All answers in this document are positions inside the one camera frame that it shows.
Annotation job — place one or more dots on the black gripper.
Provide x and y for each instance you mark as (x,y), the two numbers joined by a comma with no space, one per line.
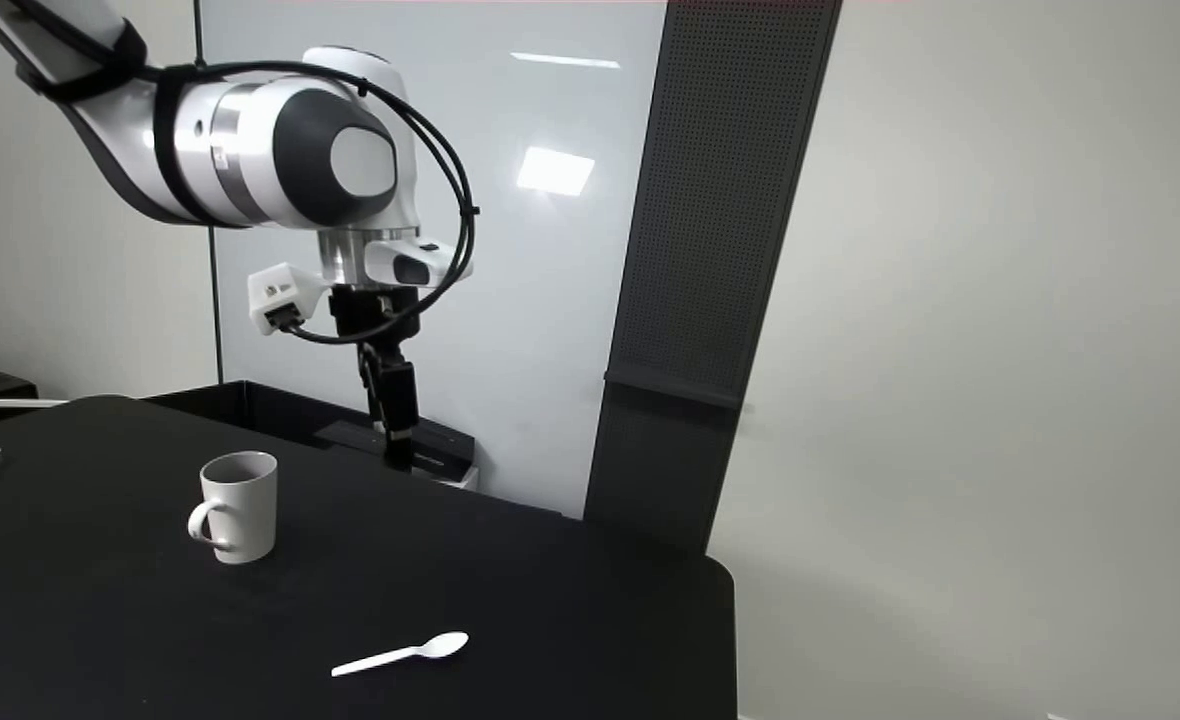
(373,319)

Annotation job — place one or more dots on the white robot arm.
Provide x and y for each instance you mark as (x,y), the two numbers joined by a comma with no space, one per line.
(254,147)

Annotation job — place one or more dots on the white ceramic mug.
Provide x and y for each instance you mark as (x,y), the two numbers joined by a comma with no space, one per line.
(250,515)

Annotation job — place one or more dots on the black box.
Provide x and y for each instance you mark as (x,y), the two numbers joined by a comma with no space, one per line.
(443,447)

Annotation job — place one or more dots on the whiteboard panel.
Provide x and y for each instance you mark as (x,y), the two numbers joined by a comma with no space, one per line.
(550,334)

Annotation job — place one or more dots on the dark pillar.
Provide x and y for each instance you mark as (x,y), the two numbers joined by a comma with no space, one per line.
(711,267)

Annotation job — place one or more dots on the light grey wrist camera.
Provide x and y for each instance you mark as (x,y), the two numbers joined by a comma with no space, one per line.
(277,289)

